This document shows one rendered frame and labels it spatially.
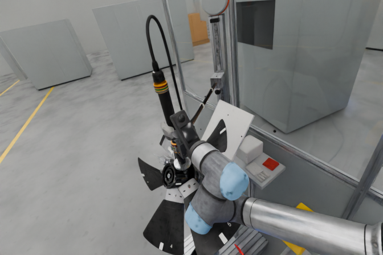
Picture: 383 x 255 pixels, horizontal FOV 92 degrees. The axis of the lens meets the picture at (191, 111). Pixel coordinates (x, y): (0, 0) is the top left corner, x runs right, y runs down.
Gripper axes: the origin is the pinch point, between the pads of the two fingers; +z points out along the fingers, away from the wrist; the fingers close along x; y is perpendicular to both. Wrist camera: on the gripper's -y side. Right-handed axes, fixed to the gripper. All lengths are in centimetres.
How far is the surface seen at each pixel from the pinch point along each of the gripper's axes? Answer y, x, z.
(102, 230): 156, -69, 98
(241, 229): 147, 41, 7
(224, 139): 12.9, 16.4, -11.1
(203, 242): 40.7, -7.9, -23.0
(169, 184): 36.0, -6.8, 3.9
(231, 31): -13, 70, 39
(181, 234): 57, -12, -7
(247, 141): 59, 59, 16
